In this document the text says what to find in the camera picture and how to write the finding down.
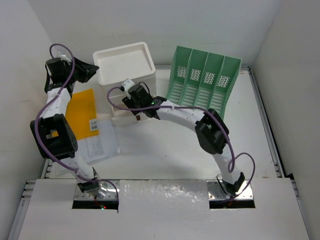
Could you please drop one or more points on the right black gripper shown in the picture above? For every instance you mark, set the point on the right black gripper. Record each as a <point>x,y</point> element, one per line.
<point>129,102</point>

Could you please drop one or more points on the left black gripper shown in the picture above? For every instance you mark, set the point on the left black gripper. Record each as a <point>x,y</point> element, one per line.
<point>87,72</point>

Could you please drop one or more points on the white drawer cabinet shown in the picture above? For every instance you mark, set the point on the white drawer cabinet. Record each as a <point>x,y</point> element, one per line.
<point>132,61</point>

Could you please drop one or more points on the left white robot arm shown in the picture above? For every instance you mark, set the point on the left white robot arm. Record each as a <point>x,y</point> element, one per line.
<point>53,135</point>

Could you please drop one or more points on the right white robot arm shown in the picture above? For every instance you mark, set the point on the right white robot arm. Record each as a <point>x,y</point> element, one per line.
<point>211,131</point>

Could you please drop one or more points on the yellow plastic folder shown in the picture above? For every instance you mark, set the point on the yellow plastic folder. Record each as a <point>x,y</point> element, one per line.
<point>81,114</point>

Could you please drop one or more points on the clear plastic document sleeve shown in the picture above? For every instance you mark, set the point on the clear plastic document sleeve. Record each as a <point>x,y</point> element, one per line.
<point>100,147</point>

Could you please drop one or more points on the green file rack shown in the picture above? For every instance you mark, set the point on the green file rack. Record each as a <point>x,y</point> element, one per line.
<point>202,79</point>

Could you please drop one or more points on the white foam front board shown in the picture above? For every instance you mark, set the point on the white foam front board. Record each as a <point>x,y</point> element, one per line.
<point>164,210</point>

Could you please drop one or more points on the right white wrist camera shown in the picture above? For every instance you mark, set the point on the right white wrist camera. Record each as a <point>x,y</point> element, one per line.
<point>126,85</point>

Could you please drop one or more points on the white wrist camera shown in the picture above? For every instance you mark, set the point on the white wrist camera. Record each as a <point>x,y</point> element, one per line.
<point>63,56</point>
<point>126,85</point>

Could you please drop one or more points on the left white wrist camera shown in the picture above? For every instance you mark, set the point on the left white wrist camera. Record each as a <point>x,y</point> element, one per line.
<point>63,56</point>

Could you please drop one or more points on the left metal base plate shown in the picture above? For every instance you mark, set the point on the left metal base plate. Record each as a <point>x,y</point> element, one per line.
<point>107,192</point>

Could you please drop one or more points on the metal base plate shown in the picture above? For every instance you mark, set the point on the metal base plate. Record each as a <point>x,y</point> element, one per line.
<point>217,193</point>
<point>107,192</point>

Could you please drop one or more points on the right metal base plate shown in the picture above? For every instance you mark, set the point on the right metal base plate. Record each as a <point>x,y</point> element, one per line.
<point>217,193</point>

